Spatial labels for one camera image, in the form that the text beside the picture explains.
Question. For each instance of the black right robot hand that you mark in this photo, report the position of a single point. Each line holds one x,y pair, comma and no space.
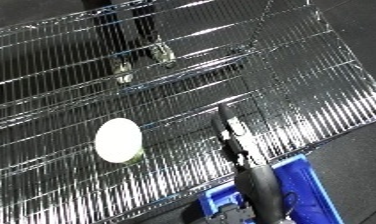
232,140

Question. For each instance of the white paper cup green band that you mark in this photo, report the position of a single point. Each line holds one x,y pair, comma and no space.
117,139

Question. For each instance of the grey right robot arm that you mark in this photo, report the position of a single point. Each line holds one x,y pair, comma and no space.
260,190

